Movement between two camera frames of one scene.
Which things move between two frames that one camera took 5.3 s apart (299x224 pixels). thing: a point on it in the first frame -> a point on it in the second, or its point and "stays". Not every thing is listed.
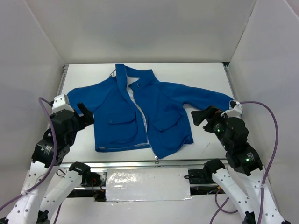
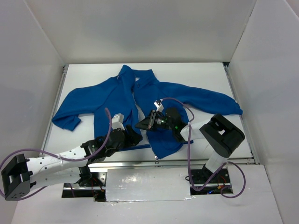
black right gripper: x=209 y=117 -> x=151 y=119
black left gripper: x=79 y=119 -> x=128 y=136
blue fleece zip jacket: x=133 y=109 stays
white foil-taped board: x=139 y=184 stays
